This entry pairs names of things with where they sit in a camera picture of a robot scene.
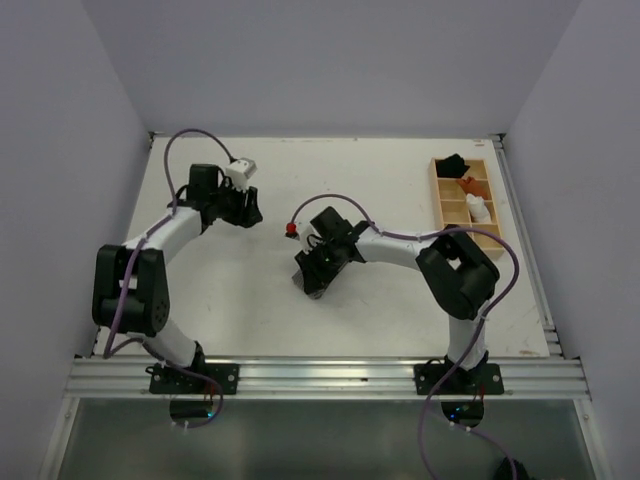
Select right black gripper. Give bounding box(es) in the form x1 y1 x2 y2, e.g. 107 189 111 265
295 240 342 294

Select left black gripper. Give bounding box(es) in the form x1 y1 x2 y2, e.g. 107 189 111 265
210 178 263 228

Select grey striped underwear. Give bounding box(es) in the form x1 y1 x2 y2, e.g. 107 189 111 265
292 269 326 300

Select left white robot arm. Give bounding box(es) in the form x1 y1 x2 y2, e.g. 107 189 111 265
92 158 263 393

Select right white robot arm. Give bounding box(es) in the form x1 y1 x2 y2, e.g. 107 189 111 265
292 207 500 393

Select wooden compartment tray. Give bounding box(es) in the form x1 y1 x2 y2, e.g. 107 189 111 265
429 154 502 237

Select black rolled cloth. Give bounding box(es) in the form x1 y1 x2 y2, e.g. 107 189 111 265
435 154 470 179

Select white rolled cloth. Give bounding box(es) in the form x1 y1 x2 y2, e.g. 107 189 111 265
465 195 492 224

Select orange rolled cloth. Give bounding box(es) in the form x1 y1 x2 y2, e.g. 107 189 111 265
456 176 490 200

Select black object bottom edge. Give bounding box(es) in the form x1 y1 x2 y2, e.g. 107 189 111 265
492 458 536 480

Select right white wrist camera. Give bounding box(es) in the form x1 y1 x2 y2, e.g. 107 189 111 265
299 224 322 252

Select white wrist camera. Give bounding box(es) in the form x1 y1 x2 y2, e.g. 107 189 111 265
299 224 322 252
225 158 257 191

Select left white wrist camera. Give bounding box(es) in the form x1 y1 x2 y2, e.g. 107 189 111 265
225 158 257 191

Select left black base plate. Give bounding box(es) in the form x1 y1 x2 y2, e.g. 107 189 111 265
145 363 240 395

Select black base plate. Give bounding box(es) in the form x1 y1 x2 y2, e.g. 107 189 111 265
413 359 505 396
145 363 240 395

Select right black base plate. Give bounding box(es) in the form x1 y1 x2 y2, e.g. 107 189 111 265
413 359 505 396

